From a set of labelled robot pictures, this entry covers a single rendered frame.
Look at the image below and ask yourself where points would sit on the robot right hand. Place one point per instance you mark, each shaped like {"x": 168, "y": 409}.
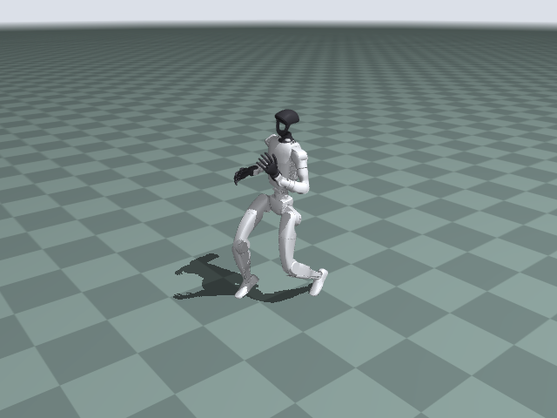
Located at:
{"x": 243, "y": 173}

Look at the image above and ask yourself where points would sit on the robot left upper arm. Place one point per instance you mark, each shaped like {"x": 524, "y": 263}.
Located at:
{"x": 299, "y": 157}

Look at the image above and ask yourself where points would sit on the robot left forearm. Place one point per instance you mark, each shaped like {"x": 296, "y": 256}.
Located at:
{"x": 292, "y": 186}

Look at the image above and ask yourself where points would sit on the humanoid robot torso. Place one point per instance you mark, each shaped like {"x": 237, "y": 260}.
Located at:
{"x": 280, "y": 200}

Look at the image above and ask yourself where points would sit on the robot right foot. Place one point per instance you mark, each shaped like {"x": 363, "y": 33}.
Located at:
{"x": 246, "y": 287}

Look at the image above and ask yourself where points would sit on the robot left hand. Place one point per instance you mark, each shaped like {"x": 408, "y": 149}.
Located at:
{"x": 272, "y": 167}

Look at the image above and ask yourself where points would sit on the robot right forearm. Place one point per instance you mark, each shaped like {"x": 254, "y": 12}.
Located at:
{"x": 257, "y": 171}

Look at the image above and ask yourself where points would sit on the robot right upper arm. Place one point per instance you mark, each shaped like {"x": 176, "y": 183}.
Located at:
{"x": 269, "y": 138}

